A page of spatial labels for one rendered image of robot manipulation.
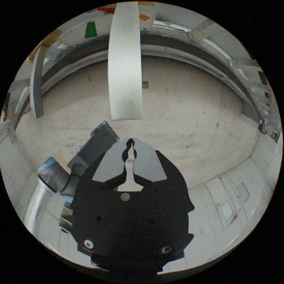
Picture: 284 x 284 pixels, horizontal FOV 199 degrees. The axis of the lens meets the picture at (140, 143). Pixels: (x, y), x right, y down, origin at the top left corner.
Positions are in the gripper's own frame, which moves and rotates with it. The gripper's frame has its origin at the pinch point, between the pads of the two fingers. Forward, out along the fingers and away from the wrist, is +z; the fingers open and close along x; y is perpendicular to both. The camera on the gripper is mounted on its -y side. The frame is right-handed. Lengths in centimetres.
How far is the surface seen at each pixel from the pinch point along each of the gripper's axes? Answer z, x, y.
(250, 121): 46, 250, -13
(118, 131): 83, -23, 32
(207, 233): -92, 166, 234
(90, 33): 8.8, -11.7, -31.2
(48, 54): 6.2, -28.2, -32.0
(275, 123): -12.3, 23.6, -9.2
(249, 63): -1, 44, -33
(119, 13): -3.5, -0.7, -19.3
